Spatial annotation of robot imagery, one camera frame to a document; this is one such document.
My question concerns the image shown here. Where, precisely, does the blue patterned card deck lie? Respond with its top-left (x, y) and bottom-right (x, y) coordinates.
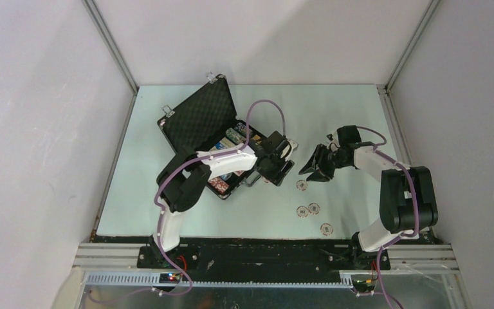
top-left (210, 137), bottom-right (237, 152)

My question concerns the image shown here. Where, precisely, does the black poker set case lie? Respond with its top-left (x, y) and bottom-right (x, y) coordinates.
top-left (159, 75), bottom-right (268, 200)

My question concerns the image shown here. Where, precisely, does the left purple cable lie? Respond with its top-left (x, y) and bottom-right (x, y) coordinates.
top-left (153, 99), bottom-right (287, 297)

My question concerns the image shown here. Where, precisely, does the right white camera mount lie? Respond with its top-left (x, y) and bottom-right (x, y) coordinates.
top-left (326, 133), bottom-right (339, 149)

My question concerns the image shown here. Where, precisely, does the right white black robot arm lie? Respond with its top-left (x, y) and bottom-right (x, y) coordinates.
top-left (299, 125), bottom-right (439, 269)

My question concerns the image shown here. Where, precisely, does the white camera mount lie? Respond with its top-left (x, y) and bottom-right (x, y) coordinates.
top-left (326, 133), bottom-right (339, 149)
top-left (282, 138), bottom-right (298, 160)

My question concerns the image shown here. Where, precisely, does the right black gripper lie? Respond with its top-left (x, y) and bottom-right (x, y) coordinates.
top-left (299, 144), bottom-right (350, 182)

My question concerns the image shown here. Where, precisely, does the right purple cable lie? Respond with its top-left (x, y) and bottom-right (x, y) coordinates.
top-left (355, 126), bottom-right (423, 309)

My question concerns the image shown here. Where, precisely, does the green poker chip stack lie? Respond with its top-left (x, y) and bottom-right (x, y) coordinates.
top-left (225, 128), bottom-right (245, 145)

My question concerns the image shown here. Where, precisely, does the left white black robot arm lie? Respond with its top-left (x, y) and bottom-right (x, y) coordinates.
top-left (152, 131), bottom-right (298, 268)

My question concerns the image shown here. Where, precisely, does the red white chip row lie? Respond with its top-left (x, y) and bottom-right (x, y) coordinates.
top-left (208, 176), bottom-right (229, 196)

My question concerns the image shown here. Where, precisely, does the white red chip stack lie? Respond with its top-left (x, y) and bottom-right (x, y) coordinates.
top-left (296, 180), bottom-right (334, 236)

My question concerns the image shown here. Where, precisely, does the purple cable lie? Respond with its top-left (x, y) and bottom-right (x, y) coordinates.
top-left (153, 99), bottom-right (287, 297)
top-left (355, 126), bottom-right (423, 309)

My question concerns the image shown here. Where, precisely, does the blue white chip stack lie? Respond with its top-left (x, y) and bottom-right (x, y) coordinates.
top-left (234, 122), bottom-right (248, 137)

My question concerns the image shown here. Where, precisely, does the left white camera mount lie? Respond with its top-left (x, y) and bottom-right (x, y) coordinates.
top-left (282, 138), bottom-right (298, 160)

